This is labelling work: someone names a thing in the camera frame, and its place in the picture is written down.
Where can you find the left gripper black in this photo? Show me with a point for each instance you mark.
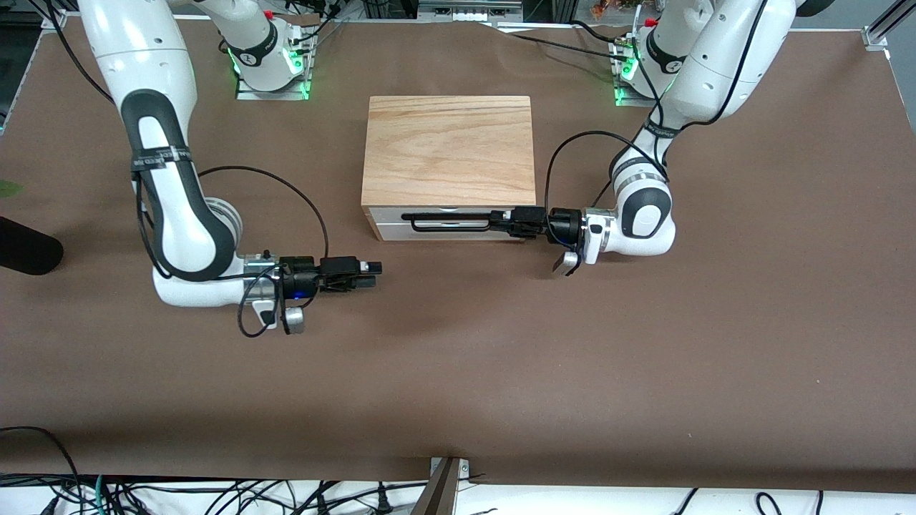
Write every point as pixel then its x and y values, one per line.
pixel 563 224

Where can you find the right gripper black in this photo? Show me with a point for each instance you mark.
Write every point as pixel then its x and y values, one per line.
pixel 299 276

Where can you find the white-fronted wooden drawer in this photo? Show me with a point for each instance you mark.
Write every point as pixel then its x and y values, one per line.
pixel 390 230

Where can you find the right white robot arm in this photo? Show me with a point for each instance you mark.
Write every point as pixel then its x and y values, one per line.
pixel 143 57

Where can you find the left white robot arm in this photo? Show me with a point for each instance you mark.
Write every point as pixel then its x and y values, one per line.
pixel 723 64

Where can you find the light wooden drawer cabinet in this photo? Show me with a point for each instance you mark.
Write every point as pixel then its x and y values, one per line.
pixel 447 150

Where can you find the brown table cover sheet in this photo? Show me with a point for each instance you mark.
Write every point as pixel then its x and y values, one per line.
pixel 644 357

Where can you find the grey equipment box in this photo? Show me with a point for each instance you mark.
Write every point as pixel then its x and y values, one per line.
pixel 469 11

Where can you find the black rounded object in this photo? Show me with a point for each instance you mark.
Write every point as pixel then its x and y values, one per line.
pixel 28 250

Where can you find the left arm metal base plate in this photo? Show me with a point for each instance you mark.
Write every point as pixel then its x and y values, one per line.
pixel 630 102

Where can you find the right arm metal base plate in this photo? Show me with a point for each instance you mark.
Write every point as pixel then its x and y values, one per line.
pixel 272 95

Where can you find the metal camera pole bracket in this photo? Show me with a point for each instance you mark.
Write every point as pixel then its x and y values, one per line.
pixel 444 493

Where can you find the aluminium frame extrusion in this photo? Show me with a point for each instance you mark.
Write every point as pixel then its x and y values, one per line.
pixel 876 34
pixel 56 21

